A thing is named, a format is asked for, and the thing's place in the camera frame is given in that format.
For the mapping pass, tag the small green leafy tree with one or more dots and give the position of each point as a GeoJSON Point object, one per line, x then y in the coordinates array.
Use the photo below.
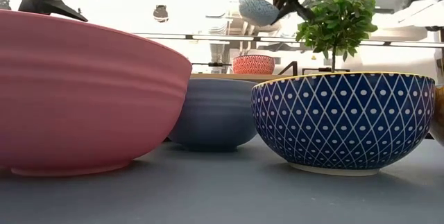
{"type": "Point", "coordinates": [338, 19]}

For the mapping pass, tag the large pink ridged bowl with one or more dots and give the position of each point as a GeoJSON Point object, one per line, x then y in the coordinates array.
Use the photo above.
{"type": "Point", "coordinates": [86, 95]}

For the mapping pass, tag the wooden shelf with black frame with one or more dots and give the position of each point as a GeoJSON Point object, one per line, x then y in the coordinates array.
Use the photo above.
{"type": "Point", "coordinates": [225, 77]}

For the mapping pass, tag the large grey-blue ridged bowl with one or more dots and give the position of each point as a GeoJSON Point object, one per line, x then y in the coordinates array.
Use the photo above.
{"type": "Point", "coordinates": [215, 113]}

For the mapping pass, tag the light blue patterned bowl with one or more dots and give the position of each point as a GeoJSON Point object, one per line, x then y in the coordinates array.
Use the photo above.
{"type": "Point", "coordinates": [255, 10]}

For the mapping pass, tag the dark blue diamond-patterned bowl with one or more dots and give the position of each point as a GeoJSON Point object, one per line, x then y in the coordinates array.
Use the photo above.
{"type": "Point", "coordinates": [343, 123]}

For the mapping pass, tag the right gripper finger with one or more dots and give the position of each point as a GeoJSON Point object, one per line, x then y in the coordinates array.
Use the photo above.
{"type": "Point", "coordinates": [304, 11]}
{"type": "Point", "coordinates": [286, 10]}

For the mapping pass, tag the red zigzag-patterned bowl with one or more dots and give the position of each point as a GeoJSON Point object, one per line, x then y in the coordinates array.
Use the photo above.
{"type": "Point", "coordinates": [253, 65]}

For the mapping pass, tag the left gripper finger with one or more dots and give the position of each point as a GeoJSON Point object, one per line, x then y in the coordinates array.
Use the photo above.
{"type": "Point", "coordinates": [45, 5]}

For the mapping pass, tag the black metal frame stand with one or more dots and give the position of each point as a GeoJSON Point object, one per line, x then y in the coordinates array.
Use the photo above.
{"type": "Point", "coordinates": [326, 69]}

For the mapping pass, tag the black ceiling dome lamp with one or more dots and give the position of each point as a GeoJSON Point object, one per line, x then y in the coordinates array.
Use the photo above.
{"type": "Point", "coordinates": [5, 5]}
{"type": "Point", "coordinates": [161, 12]}

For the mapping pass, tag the orange patterned bowl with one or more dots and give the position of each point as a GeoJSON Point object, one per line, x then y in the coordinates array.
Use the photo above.
{"type": "Point", "coordinates": [438, 113]}

